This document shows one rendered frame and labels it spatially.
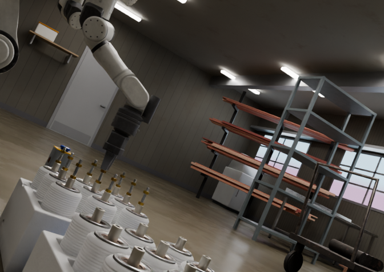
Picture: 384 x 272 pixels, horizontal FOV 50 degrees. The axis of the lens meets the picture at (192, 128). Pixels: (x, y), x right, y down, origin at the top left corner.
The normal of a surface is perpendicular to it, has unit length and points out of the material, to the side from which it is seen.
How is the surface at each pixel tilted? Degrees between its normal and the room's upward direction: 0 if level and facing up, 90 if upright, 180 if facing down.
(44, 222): 90
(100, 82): 90
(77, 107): 90
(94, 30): 104
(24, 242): 90
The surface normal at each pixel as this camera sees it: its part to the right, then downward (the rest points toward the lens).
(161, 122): 0.43, 0.10
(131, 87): 0.19, -0.02
